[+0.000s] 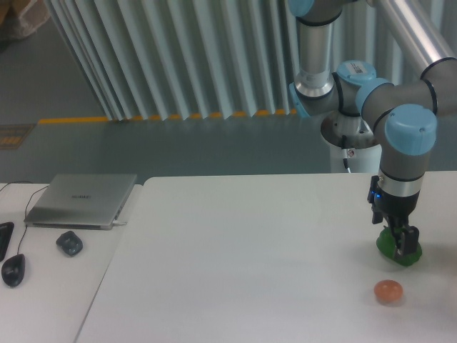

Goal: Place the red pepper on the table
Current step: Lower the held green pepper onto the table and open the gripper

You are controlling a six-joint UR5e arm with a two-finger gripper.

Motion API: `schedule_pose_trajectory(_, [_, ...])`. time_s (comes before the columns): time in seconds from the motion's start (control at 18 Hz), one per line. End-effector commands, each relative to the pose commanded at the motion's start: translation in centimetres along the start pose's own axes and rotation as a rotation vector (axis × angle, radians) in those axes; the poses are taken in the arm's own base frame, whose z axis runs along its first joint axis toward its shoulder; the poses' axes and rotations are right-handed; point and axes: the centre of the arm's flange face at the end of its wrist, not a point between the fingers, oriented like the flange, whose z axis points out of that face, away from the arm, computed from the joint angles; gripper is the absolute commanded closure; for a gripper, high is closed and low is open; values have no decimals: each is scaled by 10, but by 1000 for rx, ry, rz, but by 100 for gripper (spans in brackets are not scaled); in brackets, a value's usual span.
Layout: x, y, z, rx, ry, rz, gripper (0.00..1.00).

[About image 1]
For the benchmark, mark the black keyboard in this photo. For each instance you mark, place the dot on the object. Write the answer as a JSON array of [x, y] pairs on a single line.
[[6, 231]]

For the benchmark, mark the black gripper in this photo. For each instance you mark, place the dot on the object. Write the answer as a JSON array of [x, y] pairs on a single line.
[[394, 205]]

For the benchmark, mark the green bell pepper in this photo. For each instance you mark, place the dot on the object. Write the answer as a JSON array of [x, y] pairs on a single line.
[[386, 245]]

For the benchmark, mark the black computer mouse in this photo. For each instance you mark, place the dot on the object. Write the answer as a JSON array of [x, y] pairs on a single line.
[[13, 270]]

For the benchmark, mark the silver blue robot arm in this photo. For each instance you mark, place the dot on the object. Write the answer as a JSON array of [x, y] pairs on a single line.
[[402, 119]]

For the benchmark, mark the silver closed laptop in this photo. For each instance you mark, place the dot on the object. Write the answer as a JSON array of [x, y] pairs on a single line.
[[82, 201]]

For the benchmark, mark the white accordion partition screen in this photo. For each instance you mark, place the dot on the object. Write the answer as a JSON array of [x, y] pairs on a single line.
[[183, 59]]

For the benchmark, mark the dark grey small controller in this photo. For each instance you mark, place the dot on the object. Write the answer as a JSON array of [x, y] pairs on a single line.
[[69, 243]]

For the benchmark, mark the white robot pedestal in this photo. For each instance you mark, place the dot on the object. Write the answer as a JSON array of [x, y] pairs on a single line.
[[353, 157]]

